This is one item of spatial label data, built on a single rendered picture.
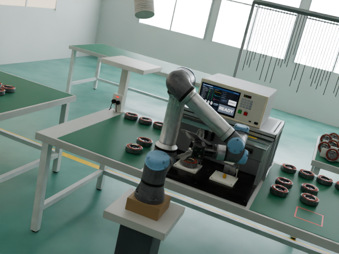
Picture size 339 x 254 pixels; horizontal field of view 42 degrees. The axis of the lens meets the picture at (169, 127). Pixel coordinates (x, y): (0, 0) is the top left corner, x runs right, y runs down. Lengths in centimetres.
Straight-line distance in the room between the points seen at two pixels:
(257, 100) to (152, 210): 101
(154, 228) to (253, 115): 104
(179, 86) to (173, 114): 22
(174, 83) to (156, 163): 38
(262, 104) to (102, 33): 785
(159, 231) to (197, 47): 754
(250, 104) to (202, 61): 667
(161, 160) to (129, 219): 32
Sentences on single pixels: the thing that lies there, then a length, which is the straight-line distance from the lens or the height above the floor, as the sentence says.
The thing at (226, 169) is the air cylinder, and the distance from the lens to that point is 286.
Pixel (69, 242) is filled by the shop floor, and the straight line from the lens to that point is 324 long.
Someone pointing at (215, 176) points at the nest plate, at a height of 78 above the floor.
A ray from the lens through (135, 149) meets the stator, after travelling 285.
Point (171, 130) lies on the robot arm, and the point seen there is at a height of 115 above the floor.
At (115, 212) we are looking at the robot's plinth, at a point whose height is 75.
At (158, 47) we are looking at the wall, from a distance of 970.
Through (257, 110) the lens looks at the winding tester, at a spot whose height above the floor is 122.
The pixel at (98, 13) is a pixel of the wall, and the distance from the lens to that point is 1026.
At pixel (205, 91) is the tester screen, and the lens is 280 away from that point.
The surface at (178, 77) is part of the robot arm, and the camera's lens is 200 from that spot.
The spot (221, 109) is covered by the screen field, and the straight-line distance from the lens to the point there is 279.
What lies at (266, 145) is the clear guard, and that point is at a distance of 263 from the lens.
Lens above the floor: 180
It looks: 17 degrees down
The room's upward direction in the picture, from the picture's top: 13 degrees clockwise
